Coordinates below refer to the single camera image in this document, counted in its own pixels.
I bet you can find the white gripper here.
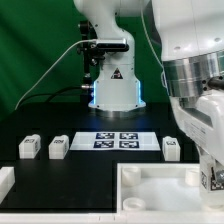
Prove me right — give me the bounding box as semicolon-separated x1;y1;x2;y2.
170;90;224;183

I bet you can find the white square tabletop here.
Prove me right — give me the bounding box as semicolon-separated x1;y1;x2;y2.
117;163;224;213

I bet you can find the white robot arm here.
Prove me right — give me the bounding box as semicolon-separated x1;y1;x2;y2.
73;0;224;183

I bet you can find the white tag sheet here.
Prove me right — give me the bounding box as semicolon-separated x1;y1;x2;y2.
70;132;160;151

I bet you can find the white obstacle block left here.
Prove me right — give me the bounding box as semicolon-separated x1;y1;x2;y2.
0;167;15;204

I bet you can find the white front rail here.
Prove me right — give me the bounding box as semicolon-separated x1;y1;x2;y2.
0;213;224;224

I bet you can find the black cable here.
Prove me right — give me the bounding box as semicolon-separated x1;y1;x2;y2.
16;86;84;109

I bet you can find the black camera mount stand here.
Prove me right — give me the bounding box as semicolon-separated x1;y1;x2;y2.
77;20;129;88

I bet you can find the white cable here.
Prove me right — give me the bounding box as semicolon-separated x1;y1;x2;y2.
14;39;98;111

